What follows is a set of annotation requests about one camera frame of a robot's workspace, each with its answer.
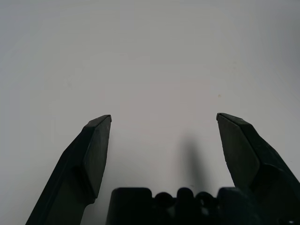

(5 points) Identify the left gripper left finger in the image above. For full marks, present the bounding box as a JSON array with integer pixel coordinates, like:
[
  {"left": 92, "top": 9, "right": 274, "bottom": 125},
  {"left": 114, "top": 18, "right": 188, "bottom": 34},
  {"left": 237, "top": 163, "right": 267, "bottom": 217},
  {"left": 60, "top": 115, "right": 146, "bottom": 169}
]
[{"left": 25, "top": 114, "right": 113, "bottom": 225}]

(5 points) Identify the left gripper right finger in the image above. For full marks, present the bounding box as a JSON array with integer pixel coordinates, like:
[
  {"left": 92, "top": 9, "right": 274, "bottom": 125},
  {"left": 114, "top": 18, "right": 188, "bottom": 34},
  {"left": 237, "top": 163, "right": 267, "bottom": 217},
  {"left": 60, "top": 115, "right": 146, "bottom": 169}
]
[{"left": 217, "top": 112, "right": 300, "bottom": 225}]

